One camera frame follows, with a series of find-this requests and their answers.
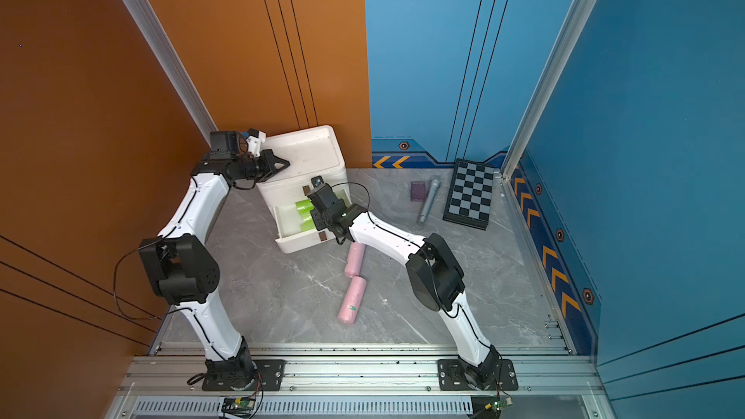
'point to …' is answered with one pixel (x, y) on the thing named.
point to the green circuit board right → (497, 405)
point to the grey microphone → (434, 187)
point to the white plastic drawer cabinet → (313, 155)
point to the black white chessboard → (469, 196)
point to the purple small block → (418, 191)
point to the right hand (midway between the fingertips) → (324, 207)
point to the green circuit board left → (240, 406)
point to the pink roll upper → (356, 255)
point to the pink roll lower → (353, 300)
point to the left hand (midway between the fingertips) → (289, 159)
